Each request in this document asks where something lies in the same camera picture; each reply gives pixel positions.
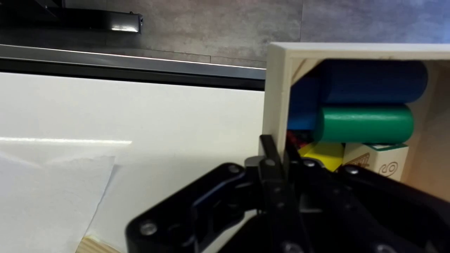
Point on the blue cylinder block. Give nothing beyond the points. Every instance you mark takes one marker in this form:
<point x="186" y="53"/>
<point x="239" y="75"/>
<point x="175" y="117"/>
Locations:
<point x="370" y="82"/>

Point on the yellow wooden block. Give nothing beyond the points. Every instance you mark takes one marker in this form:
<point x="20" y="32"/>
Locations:
<point x="324" y="153"/>

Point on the green cylinder block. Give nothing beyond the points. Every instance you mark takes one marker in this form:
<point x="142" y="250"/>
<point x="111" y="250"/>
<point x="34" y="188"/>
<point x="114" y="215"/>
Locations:
<point x="366" y="124"/>

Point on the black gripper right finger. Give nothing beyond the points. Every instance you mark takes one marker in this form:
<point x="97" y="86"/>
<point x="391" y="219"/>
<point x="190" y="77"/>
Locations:
<point x="366" y="211"/>

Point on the printed wooden cube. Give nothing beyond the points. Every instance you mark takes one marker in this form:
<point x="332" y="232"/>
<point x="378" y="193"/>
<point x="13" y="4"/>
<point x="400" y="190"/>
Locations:
<point x="384" y="162"/>

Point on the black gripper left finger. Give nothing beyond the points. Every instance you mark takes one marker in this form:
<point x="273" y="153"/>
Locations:
<point x="215" y="205"/>

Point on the white paper napkin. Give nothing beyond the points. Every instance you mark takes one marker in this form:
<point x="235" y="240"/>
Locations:
<point x="47" y="205"/>

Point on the wooden box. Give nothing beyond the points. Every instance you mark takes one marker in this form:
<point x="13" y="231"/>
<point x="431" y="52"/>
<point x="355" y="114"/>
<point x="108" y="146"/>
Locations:
<point x="276" y="93"/>

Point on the small ribbed wooden piece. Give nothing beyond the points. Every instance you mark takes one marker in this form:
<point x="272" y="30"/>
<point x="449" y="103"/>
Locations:
<point x="96" y="246"/>

